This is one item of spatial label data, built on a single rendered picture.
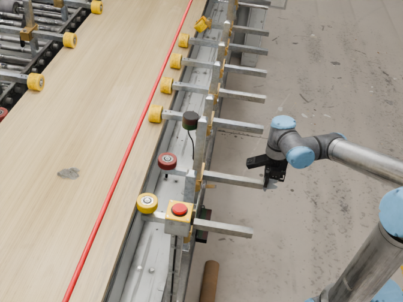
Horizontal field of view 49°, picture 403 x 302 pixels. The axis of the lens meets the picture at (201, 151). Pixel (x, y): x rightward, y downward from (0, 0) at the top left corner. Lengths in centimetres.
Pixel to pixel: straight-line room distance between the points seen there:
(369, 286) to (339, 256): 150
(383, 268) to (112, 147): 116
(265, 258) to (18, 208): 152
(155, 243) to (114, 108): 67
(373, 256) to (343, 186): 205
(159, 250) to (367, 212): 172
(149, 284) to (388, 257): 93
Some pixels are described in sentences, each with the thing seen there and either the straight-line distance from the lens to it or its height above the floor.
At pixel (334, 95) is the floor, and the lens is 429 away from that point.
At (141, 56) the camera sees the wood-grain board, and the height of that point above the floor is 90.
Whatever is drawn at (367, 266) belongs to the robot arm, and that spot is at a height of 117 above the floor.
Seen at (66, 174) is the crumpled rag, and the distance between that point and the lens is 183.
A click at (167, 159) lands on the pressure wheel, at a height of 91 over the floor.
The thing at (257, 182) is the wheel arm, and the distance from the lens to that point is 189.
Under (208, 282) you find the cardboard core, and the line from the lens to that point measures 249.
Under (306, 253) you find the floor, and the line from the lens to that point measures 283.
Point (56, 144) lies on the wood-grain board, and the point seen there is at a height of 90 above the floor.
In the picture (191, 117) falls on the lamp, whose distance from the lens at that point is 166.
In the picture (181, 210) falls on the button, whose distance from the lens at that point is 124.
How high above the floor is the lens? 216
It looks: 41 degrees down
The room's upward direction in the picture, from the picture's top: 7 degrees clockwise
